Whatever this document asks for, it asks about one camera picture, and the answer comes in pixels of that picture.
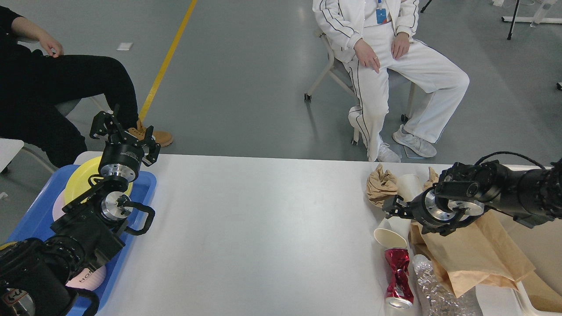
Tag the upright white paper cup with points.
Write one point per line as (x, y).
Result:
(409, 187)

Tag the cream plastic bin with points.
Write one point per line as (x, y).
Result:
(542, 246)

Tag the white office chair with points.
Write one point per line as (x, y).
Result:
(334, 67)

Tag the blue plastic tray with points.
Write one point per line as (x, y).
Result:
(37, 220)

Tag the pink plate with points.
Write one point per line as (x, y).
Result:
(59, 203)

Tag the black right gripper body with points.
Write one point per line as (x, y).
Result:
(435, 213)

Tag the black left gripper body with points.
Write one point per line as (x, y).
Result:
(121, 160)

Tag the brown paper sheet right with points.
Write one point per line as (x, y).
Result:
(481, 253)

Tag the person in white tracksuit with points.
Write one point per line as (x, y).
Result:
(371, 37)

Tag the pink ribbed mug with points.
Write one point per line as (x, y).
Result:
(88, 279)

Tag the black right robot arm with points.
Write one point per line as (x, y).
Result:
(464, 192)

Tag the white side table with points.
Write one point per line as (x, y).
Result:
(8, 150)

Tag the crumpled clear plastic wrap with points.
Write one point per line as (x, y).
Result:
(435, 300)

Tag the person in black trousers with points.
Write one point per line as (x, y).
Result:
(36, 75)

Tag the yellow plate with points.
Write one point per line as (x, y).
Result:
(81, 179)

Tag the brown paper bag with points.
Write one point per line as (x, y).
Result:
(541, 297)

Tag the crumpled brown paper ball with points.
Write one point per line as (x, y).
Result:
(381, 184)

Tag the white paper cup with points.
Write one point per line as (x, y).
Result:
(393, 232)
(409, 187)

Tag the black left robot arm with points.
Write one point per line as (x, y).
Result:
(35, 274)

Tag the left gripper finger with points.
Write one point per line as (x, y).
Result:
(105, 126)
(153, 147)

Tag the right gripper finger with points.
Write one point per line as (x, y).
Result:
(396, 206)

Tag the crushed red soda can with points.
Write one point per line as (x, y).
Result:
(398, 293)

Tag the crumpled brown paper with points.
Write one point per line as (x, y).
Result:
(433, 177)

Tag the white stand base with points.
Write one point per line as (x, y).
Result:
(540, 16)

